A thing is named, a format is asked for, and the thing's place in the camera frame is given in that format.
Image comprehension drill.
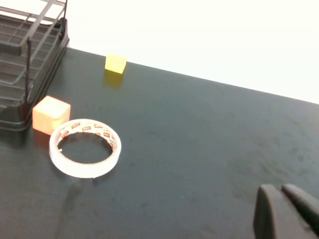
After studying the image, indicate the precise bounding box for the yellow cube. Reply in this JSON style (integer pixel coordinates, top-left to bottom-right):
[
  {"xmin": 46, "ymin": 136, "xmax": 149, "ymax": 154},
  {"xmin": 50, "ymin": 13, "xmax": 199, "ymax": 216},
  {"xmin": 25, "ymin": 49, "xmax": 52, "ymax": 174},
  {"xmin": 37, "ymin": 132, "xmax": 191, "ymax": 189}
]
[{"xmin": 104, "ymin": 53, "xmax": 128, "ymax": 75}]

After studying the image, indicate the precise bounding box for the white tape roll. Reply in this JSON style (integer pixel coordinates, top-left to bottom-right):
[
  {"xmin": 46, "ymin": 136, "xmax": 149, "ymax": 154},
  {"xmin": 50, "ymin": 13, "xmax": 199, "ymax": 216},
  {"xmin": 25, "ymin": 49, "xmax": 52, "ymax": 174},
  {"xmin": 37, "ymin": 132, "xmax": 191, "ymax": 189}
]
[{"xmin": 49, "ymin": 119, "xmax": 122, "ymax": 179}]

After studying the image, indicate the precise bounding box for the orange cube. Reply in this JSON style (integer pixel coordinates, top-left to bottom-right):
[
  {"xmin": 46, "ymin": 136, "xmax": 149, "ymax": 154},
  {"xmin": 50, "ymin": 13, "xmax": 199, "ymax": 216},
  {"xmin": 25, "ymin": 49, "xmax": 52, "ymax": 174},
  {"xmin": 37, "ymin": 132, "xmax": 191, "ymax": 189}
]
[{"xmin": 32, "ymin": 95, "xmax": 71, "ymax": 136}]

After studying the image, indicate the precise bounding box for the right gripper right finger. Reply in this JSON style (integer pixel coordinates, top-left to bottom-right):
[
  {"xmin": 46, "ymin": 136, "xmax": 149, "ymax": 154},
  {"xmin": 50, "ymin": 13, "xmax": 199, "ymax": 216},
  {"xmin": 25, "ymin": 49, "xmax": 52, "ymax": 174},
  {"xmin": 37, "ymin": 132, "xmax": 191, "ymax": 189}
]
[{"xmin": 281, "ymin": 183, "xmax": 319, "ymax": 234}]

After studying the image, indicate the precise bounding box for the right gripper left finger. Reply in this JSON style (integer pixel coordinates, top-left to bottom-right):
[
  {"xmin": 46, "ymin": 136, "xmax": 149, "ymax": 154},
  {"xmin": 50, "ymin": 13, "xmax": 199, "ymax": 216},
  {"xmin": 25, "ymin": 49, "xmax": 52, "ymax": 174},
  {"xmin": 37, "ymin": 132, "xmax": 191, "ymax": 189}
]
[{"xmin": 253, "ymin": 184, "xmax": 316, "ymax": 239}]

